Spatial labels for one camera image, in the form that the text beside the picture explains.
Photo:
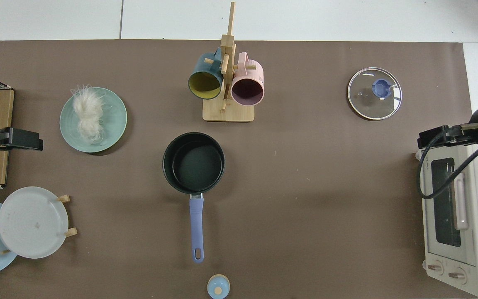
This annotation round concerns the wooden cup stand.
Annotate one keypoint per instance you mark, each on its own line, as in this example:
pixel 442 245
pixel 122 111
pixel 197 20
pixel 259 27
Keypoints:
pixel 228 112

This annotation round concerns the white vermicelli bundle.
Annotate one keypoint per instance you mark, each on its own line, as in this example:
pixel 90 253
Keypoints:
pixel 86 108

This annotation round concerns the pink ribbed cup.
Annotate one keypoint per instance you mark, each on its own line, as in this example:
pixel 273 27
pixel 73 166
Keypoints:
pixel 247 91

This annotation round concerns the white plate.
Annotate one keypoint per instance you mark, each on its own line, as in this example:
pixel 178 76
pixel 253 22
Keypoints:
pixel 31 224

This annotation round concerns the wooden plate rack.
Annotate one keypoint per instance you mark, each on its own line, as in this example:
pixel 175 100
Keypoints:
pixel 64 199

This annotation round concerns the dark teal cup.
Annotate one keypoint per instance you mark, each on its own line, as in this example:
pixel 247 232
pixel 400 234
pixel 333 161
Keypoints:
pixel 205 85

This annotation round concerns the small blue round thing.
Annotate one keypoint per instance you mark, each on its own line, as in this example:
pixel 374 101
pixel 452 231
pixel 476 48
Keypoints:
pixel 213 286

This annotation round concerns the green plate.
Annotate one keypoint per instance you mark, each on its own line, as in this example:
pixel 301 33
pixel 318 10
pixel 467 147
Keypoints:
pixel 114 120

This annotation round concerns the brown table cloth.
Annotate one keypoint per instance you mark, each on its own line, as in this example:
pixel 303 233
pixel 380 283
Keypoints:
pixel 305 187

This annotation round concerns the glass lid with blue knob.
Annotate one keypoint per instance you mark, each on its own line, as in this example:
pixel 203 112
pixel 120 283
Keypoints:
pixel 382 88

